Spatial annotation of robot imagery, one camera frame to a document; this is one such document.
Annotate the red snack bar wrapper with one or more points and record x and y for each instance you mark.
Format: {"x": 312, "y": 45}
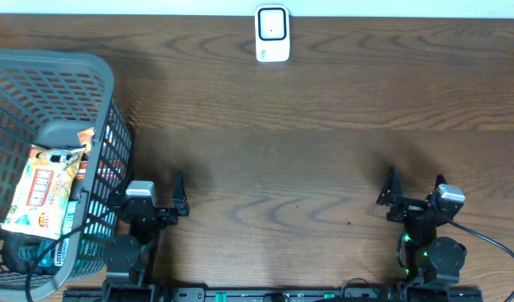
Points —
{"x": 81, "y": 172}

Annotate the grey plastic shopping basket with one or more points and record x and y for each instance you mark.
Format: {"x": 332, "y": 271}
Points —
{"x": 46, "y": 99}

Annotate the orange small box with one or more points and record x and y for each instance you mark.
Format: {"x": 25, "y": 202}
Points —
{"x": 85, "y": 138}

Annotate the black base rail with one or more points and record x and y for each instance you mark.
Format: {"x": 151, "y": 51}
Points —
{"x": 356, "y": 293}

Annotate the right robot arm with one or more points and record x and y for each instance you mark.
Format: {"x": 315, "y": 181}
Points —
{"x": 432, "y": 263}

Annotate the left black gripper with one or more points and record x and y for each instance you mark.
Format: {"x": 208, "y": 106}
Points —
{"x": 169, "y": 216}

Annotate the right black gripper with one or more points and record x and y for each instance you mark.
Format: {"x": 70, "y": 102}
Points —
{"x": 407, "y": 208}

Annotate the teal Listerine mouthwash bottle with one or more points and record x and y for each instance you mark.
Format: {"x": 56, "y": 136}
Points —
{"x": 54, "y": 259}

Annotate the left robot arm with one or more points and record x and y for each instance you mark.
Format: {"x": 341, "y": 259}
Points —
{"x": 129, "y": 257}

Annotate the yellow snack bag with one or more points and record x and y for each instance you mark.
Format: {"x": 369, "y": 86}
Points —
{"x": 42, "y": 194}

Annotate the white barcode scanner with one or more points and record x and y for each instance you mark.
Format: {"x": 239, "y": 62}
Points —
{"x": 272, "y": 33}

